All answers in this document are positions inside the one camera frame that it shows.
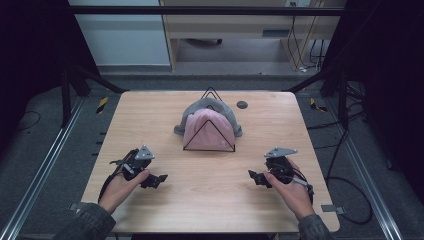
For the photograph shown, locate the left hand-held gripper cable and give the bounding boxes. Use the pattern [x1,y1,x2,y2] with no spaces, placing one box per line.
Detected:
[97,148,140,203]

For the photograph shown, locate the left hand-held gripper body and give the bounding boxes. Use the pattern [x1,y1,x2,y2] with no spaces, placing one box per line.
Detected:
[109,144,156,182]

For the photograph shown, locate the person's left hand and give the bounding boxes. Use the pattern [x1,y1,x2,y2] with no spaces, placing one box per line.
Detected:
[98,169,151,215]

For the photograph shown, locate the aluminium floor rail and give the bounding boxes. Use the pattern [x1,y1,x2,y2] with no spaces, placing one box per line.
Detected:
[324,96,405,240]
[0,96,86,240]

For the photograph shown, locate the pink knit beanie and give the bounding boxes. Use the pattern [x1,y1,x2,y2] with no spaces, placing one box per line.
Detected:
[182,108,236,151]

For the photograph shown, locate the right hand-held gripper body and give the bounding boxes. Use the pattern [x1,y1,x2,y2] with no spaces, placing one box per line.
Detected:
[264,146,298,185]

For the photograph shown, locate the black frame crossbar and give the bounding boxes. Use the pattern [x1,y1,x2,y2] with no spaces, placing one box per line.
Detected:
[68,5,346,17]

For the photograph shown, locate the yellow-handled tool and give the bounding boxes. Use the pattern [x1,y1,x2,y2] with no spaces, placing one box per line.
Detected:
[309,97,328,113]
[96,96,110,115]

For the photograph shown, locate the black frame stand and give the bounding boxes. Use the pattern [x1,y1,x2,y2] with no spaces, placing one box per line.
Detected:
[60,62,130,130]
[283,65,350,130]

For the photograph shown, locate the black wire triangle rack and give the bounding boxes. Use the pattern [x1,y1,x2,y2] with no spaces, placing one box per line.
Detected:
[182,86,237,153]

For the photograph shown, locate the yellow-handled tool right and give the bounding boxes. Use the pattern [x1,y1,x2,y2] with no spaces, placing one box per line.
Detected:
[309,97,328,113]

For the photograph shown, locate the right hand-held gripper cable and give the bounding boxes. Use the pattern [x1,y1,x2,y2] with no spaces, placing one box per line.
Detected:
[289,165,315,205]

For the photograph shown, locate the person's right hand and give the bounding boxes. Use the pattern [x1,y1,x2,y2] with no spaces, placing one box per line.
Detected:
[264,158,316,221]

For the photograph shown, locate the yellow-handled tool left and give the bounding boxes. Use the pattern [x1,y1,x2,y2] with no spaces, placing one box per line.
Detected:
[96,96,110,115]

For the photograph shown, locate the hand-held gripper cable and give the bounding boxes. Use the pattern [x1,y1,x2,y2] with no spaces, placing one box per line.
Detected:
[289,165,315,205]
[97,148,140,203]

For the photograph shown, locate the white cabinet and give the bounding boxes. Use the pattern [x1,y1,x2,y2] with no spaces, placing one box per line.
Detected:
[68,0,171,67]

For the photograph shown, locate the thin black floor cable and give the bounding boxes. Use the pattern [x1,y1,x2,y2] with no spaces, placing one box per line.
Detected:
[19,109,43,132]

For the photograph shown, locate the hanging black cables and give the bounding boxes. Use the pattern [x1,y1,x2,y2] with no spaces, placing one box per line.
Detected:
[287,1,326,73]

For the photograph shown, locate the grey knit beanie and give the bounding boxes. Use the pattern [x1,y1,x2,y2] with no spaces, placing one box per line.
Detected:
[173,96,244,138]

